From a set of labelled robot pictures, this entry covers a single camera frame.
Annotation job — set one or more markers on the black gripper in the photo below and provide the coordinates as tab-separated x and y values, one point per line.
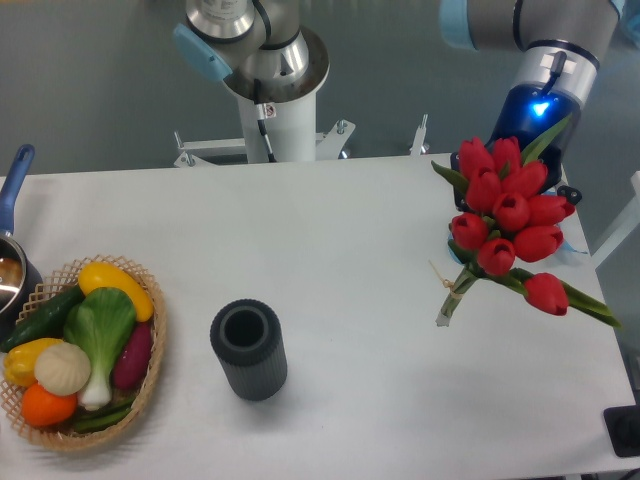
532	120

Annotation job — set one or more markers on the red tulip bouquet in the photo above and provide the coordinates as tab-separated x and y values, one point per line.
511	217

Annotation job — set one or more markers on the silver blue-capped robot arm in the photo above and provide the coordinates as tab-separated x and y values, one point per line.
274	67

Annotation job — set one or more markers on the blue crumpled ribbon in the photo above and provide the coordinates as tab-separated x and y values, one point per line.
574	243

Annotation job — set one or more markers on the black device at table edge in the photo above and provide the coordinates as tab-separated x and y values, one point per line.
622	424

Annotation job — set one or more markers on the dark grey ribbed vase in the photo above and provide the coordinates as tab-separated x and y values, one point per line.
246	337

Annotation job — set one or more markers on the purple sweet potato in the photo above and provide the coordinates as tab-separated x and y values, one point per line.
132	364

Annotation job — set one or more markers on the green bok choy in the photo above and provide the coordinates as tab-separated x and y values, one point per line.
100	326

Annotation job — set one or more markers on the woven wicker basket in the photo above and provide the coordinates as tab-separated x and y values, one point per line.
63	438

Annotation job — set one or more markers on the green cucumber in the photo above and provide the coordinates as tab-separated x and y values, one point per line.
47	321

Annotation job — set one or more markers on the green bean pods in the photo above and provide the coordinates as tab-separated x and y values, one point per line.
103	418

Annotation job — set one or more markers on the cream steamed bun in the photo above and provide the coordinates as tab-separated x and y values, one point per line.
62	369

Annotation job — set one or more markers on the yellow bell pepper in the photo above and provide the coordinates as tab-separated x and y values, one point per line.
19	363

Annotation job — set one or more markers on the orange fruit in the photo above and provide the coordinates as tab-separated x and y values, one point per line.
41	408

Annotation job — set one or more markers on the white frame at right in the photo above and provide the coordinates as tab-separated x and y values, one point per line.
619	228

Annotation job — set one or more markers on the white metal base bracket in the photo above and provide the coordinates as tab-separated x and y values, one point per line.
210	147

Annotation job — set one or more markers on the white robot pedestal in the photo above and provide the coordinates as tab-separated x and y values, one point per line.
287	129

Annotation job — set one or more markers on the blue-handled saucepan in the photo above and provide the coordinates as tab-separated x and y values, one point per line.
19	276

